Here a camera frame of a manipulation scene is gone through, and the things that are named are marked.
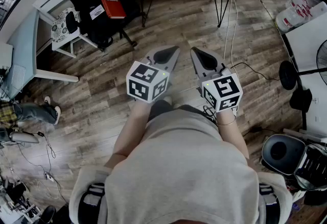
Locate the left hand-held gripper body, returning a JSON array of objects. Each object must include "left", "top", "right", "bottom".
[{"left": 126, "top": 55, "right": 171, "bottom": 104}]

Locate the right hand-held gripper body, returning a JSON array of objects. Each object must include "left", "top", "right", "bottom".
[{"left": 201, "top": 64, "right": 244, "bottom": 113}]

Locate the person's left forearm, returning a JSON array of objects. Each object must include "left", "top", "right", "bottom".
[{"left": 104, "top": 100, "right": 154, "bottom": 169}]

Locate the person's right forearm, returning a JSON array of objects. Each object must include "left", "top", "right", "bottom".
[{"left": 216, "top": 110, "right": 250, "bottom": 160}]

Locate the black standing fan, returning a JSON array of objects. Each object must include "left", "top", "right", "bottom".
[{"left": 278, "top": 39, "right": 327, "bottom": 91}]

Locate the red box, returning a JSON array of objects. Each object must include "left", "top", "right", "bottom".
[{"left": 99, "top": 0, "right": 127, "bottom": 20}]

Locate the yellow black striped tape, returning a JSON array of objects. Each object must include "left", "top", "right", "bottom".
[{"left": 256, "top": 0, "right": 285, "bottom": 40}]

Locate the black box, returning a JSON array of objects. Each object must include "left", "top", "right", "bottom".
[{"left": 289, "top": 88, "right": 313, "bottom": 114}]

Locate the white paper card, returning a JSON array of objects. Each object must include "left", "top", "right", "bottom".
[{"left": 89, "top": 4, "right": 106, "bottom": 21}]

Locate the black grey swivel chair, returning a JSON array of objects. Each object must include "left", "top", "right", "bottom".
[{"left": 261, "top": 133, "right": 327, "bottom": 192}]

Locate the person's beige shirt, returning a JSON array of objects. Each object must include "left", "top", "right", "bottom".
[{"left": 68, "top": 108, "right": 293, "bottom": 224}]

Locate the white floor mat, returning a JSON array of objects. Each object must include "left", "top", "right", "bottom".
[{"left": 284, "top": 1, "right": 327, "bottom": 142}]

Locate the pack of water bottles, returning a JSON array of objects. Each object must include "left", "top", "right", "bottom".
[{"left": 275, "top": 0, "right": 327, "bottom": 34}]

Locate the floral seat cushion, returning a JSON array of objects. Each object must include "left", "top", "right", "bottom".
[{"left": 51, "top": 7, "right": 80, "bottom": 44}]

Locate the light grey desk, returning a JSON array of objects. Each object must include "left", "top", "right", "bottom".
[{"left": 0, "top": 8, "right": 80, "bottom": 103}]

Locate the grey rounded device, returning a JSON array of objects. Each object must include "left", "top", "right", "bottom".
[{"left": 9, "top": 131, "right": 40, "bottom": 145}]

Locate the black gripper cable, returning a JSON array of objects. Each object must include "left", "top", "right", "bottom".
[{"left": 202, "top": 105, "right": 218, "bottom": 125}]

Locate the thin gold bracelet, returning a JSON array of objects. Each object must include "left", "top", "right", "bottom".
[{"left": 216, "top": 115, "right": 237, "bottom": 127}]

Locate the white floor cable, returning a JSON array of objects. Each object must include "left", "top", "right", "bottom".
[{"left": 223, "top": 0, "right": 240, "bottom": 76}]

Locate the black white shoulder strap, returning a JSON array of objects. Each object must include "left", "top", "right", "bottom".
[
  {"left": 259, "top": 183, "right": 279, "bottom": 224},
  {"left": 81, "top": 183, "right": 106, "bottom": 219}
]

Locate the thin black floor cable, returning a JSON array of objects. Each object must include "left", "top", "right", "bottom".
[{"left": 15, "top": 130, "right": 67, "bottom": 204}]

